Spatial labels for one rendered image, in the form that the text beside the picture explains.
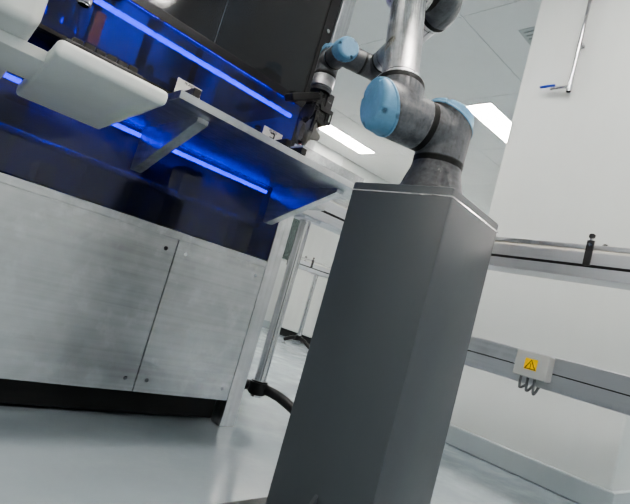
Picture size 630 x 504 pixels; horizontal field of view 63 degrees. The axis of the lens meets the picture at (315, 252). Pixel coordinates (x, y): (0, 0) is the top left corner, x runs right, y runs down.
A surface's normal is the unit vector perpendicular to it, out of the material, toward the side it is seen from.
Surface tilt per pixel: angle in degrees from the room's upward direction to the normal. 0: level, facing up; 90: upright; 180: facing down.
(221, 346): 90
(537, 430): 90
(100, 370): 90
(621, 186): 90
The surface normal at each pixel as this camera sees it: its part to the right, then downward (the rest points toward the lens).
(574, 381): -0.71, -0.27
